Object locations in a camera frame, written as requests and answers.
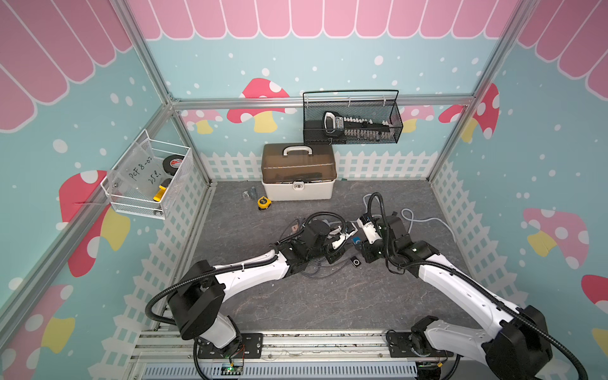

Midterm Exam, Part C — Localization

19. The grey usb cable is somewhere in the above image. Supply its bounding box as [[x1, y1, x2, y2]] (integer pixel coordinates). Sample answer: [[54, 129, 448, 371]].
[[301, 263, 355, 280]]

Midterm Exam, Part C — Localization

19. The black mp3 player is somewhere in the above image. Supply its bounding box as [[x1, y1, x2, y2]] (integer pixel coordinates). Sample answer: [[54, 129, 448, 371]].
[[350, 257, 361, 268]]

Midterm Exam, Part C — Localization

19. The yellow tool in bin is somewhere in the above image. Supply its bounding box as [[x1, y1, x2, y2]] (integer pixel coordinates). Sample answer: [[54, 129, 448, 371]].
[[153, 178, 172, 203]]

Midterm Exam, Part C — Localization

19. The socket set in basket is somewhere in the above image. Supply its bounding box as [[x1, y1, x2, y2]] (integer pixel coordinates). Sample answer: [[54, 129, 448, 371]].
[[321, 112, 397, 143]]

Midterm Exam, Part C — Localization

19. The black wire mesh basket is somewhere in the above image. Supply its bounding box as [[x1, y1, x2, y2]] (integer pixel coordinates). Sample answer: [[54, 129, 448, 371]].
[[302, 90, 403, 145]]

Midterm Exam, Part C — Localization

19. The clear wall bin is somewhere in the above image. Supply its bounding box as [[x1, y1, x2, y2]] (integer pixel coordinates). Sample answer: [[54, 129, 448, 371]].
[[101, 130, 193, 220]]

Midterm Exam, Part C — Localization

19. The black tape roll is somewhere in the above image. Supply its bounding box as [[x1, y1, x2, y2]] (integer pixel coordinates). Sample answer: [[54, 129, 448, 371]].
[[162, 155, 185, 176]]

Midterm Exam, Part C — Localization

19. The yellow tape measure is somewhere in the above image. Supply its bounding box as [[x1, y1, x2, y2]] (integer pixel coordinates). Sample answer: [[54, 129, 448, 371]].
[[256, 196, 272, 211]]

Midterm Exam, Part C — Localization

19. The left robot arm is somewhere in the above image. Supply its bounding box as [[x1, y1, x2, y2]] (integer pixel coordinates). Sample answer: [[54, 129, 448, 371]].
[[145, 212, 358, 358]]

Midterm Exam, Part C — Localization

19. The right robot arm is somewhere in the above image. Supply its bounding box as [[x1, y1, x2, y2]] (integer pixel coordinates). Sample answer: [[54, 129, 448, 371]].
[[358, 193, 588, 379]]

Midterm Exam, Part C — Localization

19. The white box brown lid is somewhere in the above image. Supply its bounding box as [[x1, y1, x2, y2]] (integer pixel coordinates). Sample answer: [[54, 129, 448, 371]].
[[261, 143, 337, 202]]

